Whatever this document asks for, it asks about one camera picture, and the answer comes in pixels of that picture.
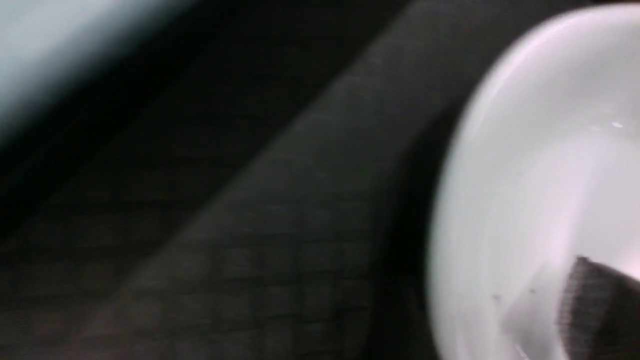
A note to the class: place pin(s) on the small white square dish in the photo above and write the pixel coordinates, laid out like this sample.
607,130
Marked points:
543,168

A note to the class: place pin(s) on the black plastic serving tray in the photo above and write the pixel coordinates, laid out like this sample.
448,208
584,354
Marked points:
249,183

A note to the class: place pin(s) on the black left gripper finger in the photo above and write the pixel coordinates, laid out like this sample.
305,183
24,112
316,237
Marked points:
599,313

